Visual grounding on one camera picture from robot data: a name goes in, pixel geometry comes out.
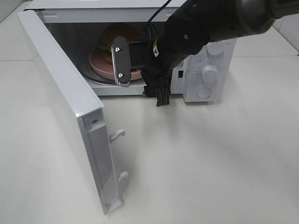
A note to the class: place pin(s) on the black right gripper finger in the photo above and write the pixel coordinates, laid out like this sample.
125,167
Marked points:
149,32
158,87

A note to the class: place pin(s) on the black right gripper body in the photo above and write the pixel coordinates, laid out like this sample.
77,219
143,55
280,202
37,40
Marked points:
155,59

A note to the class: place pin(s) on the pink plate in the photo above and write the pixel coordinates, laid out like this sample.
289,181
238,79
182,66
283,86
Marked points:
101,62

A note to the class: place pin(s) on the white microwave door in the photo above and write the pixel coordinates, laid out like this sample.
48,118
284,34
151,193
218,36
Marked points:
78,111

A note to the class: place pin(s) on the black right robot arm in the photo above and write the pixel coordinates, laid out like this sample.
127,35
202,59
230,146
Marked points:
197,23

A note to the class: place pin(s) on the white warning label sticker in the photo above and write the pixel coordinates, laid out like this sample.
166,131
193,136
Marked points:
180,66

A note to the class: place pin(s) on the round door release button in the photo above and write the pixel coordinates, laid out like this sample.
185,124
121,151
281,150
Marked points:
204,93

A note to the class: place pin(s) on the white microwave oven body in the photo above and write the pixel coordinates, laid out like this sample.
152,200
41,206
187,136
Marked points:
63,36

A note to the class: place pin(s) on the white lower microwave knob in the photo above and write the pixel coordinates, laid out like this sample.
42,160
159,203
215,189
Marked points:
209,74

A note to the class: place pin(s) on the white microwave knob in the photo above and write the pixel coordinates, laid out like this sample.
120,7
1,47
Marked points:
209,74
215,48

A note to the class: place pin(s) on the white upper microwave knob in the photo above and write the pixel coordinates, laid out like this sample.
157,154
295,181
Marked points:
215,48

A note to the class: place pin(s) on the glass microwave turntable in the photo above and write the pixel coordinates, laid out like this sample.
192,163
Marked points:
86,71

